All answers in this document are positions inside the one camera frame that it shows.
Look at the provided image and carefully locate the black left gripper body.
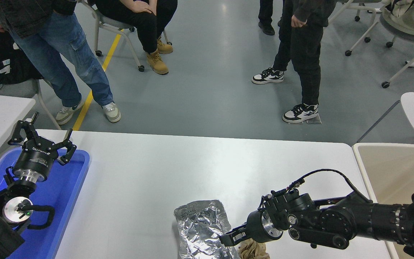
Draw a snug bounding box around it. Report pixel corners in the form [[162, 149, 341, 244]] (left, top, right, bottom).
[[12, 138, 57, 177]]

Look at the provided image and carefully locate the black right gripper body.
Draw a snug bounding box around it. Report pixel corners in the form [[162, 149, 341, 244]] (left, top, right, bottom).
[[247, 210, 271, 244]]

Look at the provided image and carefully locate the tan paper ball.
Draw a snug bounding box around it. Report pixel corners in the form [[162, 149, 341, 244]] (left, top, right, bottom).
[[238, 239, 269, 259]]

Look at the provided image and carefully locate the silver foil tray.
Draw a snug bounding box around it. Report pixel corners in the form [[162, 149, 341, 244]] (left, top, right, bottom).
[[174, 200, 240, 259]]

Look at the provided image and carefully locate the blue plastic tray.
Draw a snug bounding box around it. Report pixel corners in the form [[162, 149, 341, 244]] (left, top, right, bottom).
[[0, 147, 91, 259]]

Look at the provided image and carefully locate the black jacket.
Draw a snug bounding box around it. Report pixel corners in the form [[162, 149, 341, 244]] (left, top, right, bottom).
[[0, 18, 44, 88]]

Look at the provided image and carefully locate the person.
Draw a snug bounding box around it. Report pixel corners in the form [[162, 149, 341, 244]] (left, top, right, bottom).
[[252, 0, 337, 124], [92, 0, 179, 75], [0, 0, 122, 125], [258, 0, 286, 36]]

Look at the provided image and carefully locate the large pale bin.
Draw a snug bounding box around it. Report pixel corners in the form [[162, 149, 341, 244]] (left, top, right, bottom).
[[352, 143, 414, 259]]

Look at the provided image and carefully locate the cream jacket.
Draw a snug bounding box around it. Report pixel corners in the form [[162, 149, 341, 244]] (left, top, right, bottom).
[[387, 0, 414, 35]]

